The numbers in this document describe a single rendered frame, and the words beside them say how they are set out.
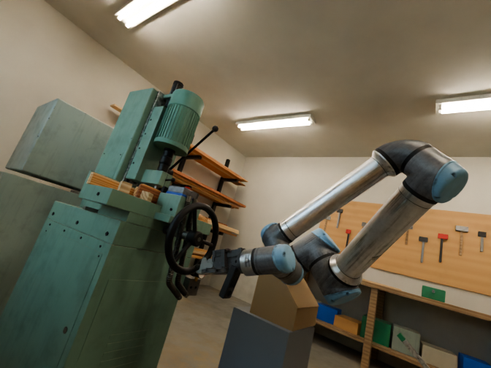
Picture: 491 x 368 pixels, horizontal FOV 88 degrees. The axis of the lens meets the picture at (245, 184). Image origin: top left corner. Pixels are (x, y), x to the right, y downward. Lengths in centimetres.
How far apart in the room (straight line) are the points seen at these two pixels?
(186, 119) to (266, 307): 98
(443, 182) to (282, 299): 78
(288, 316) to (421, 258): 288
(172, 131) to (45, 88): 243
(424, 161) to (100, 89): 350
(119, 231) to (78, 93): 278
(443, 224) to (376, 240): 302
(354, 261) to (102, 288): 94
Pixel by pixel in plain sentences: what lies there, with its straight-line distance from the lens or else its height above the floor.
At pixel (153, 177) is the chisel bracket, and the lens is 131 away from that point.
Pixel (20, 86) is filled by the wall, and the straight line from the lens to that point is 355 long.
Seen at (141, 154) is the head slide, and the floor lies 113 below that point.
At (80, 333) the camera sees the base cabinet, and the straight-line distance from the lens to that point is 114.
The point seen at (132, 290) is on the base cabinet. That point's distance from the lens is 118.
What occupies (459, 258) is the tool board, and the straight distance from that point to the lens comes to 397.
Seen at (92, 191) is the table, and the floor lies 87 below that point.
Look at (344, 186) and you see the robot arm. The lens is 97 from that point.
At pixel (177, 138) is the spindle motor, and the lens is 130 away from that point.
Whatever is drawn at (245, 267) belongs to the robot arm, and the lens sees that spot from 88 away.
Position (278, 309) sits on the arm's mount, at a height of 61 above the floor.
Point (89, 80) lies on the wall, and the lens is 377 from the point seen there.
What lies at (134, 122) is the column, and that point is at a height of 130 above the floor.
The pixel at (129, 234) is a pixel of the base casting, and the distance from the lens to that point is 109.
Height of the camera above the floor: 82
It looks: 14 degrees up
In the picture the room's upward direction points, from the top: 16 degrees clockwise
